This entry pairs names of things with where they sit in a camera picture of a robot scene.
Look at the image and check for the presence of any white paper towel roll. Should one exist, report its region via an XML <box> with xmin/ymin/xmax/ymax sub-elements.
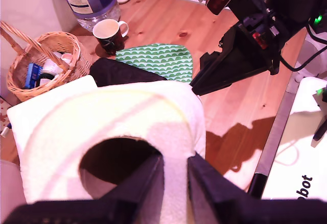
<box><xmin>16</xmin><ymin>81</ymin><xmax>207</xmax><ymax>224</ymax></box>

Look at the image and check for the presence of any black zip case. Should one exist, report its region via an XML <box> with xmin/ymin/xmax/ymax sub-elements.
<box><xmin>89</xmin><ymin>57</ymin><xmax>168</xmax><ymax>88</ymax></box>

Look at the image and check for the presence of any wicker basket with handle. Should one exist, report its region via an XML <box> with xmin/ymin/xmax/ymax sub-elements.
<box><xmin>0</xmin><ymin>21</ymin><xmax>89</xmax><ymax>103</ymax></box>

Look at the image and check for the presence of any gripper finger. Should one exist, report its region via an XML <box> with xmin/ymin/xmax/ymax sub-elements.
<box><xmin>188</xmin><ymin>152</ymin><xmax>251</xmax><ymax>224</ymax></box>
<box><xmin>191</xmin><ymin>26</ymin><xmax>256</xmax><ymax>93</ymax></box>
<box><xmin>196</xmin><ymin>48</ymin><xmax>279</xmax><ymax>97</ymax></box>
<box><xmin>97</xmin><ymin>154</ymin><xmax>166</xmax><ymax>224</ymax></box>

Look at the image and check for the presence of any green patterned zip pouch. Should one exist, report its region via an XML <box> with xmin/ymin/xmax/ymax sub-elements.
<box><xmin>115</xmin><ymin>43</ymin><xmax>194</xmax><ymax>84</ymax></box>

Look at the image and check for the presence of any white flat package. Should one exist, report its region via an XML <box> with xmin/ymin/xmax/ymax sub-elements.
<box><xmin>7</xmin><ymin>74</ymin><xmax>99</xmax><ymax>133</ymax></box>

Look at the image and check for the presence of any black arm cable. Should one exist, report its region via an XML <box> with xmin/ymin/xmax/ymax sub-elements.
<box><xmin>279</xmin><ymin>45</ymin><xmax>327</xmax><ymax>72</ymax></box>

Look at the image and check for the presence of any white printed box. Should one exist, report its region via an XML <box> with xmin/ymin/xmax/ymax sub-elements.
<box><xmin>260</xmin><ymin>77</ymin><xmax>327</xmax><ymax>200</ymax></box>

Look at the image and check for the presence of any blue packet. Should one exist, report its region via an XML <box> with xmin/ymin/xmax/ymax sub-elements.
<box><xmin>25</xmin><ymin>63</ymin><xmax>43</xmax><ymax>89</ymax></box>

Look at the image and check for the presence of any pale padded bag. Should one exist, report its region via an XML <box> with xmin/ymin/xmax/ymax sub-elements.
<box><xmin>0</xmin><ymin>159</ymin><xmax>22</xmax><ymax>211</ymax></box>

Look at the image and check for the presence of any small white tub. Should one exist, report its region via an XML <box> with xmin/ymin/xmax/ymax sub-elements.
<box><xmin>42</xmin><ymin>58</ymin><xmax>61</xmax><ymax>77</ymax></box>

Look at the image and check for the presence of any dark patterned mug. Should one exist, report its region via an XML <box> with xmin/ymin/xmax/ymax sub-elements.
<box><xmin>92</xmin><ymin>18</ymin><xmax>129</xmax><ymax>56</ymax></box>

